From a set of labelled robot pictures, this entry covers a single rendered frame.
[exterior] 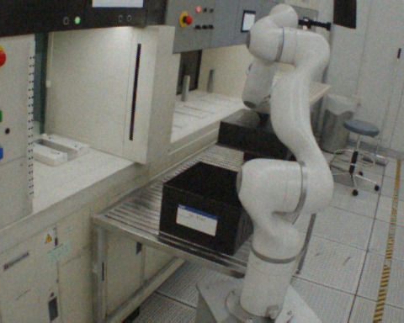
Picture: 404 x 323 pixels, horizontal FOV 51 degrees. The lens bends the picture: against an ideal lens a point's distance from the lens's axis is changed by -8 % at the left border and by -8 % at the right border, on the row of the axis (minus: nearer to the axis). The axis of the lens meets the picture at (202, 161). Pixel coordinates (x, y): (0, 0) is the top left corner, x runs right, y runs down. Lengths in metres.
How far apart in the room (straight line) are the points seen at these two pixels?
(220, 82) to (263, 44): 1.98
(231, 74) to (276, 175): 2.13
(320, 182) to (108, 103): 1.02
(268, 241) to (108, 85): 0.98
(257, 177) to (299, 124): 0.17
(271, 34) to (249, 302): 0.69
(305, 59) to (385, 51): 4.36
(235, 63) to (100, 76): 1.45
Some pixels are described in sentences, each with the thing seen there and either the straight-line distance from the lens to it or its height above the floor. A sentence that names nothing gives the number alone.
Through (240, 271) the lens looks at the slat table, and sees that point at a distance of 1.39.
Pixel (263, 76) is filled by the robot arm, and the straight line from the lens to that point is 1.52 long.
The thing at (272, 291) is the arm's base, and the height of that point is 0.86.
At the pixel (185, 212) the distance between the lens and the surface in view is 1.46.
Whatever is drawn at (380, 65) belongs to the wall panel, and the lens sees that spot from 5.54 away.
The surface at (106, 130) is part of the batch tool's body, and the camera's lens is 1.84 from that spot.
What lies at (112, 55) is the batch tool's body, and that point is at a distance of 1.77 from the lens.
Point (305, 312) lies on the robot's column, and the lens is 1.28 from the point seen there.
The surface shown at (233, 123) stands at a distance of 1.78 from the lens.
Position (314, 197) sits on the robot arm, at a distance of 1.04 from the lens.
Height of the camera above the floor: 1.53
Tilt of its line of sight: 21 degrees down
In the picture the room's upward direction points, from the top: 7 degrees clockwise
